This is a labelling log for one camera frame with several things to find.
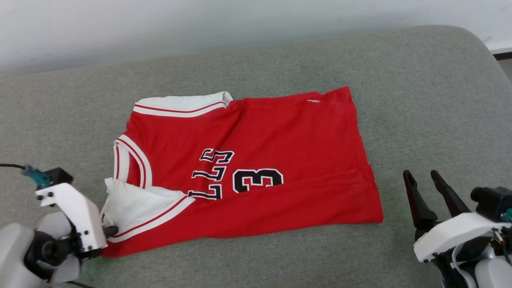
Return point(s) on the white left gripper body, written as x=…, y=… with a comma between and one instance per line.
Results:
x=80, y=212

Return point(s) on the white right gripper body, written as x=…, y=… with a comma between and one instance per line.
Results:
x=452, y=234

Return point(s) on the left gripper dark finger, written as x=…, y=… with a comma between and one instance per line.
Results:
x=110, y=231

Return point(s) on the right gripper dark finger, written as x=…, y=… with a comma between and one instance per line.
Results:
x=420, y=208
x=452, y=198

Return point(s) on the red Bulls basketball jersey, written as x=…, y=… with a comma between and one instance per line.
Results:
x=288, y=140

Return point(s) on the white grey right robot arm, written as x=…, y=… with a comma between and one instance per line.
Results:
x=492, y=274

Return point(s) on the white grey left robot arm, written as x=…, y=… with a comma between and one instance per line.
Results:
x=16, y=256

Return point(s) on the grey fabric sofa seat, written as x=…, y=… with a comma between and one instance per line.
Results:
x=420, y=120

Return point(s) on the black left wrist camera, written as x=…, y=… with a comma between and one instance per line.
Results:
x=60, y=176

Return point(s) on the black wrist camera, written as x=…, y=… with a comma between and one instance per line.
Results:
x=60, y=176
x=494, y=202

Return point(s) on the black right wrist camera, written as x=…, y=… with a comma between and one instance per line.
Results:
x=494, y=202

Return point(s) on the teal left camera connector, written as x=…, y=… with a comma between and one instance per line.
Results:
x=36, y=176

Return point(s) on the teal camera connector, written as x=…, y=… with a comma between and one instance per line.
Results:
x=508, y=215
x=36, y=176

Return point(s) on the teal right camera connector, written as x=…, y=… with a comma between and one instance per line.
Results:
x=508, y=215

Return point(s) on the white wall baseboard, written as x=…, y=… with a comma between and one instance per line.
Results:
x=502, y=47

